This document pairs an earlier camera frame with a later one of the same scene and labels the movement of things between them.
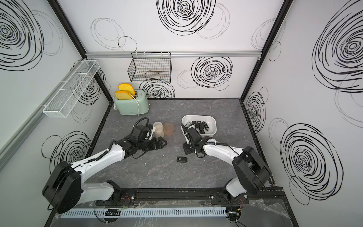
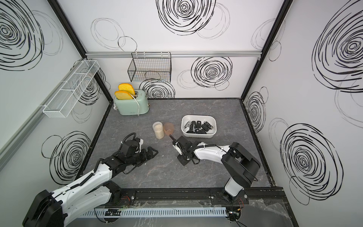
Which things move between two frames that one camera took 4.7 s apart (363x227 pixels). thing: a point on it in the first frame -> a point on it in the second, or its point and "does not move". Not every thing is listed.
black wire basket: (151, 67) does not move
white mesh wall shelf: (60, 105) does not move
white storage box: (206, 124) does not move
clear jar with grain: (159, 130) does not move
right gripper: (186, 151) -> (183, 162)
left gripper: (155, 145) -> (151, 155)
